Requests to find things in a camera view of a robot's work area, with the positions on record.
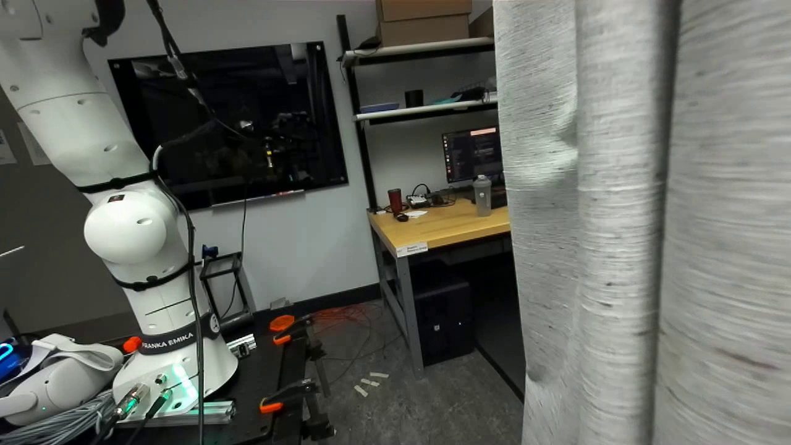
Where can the grey fabric curtain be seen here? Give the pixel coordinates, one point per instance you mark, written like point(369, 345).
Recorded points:
point(644, 248)

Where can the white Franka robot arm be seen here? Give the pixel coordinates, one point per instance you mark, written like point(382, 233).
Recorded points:
point(124, 230)

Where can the black computer mouse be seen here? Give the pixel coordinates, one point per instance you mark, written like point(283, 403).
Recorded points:
point(402, 219)

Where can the red can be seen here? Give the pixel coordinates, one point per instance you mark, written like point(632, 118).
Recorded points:
point(395, 201)

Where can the wooden top metal desk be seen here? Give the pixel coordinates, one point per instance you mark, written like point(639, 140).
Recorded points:
point(446, 227)

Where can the grey drink bottle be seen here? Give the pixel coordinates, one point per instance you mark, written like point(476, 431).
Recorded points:
point(482, 197)

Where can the lit computer monitor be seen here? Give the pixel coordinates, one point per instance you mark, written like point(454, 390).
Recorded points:
point(474, 156)

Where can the black PC tower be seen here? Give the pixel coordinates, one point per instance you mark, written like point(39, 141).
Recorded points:
point(446, 323)

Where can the small black box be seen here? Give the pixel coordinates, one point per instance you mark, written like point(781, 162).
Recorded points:
point(413, 98)

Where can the white tape strip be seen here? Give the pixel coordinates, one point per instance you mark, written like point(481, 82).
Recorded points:
point(369, 382)
point(360, 392)
point(380, 376)

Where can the black metal shelf rack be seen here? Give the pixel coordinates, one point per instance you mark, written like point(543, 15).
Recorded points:
point(429, 50)

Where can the large cardboard box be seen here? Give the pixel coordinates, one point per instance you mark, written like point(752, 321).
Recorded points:
point(424, 20)

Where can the orange round knob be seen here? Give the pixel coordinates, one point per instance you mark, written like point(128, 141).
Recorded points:
point(131, 345)

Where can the white grey VR headset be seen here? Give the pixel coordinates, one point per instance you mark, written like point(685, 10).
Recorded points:
point(58, 371)

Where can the blue object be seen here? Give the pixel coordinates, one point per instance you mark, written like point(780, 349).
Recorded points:
point(5, 360)

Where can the black wall screen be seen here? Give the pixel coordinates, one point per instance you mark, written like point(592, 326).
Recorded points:
point(230, 125)

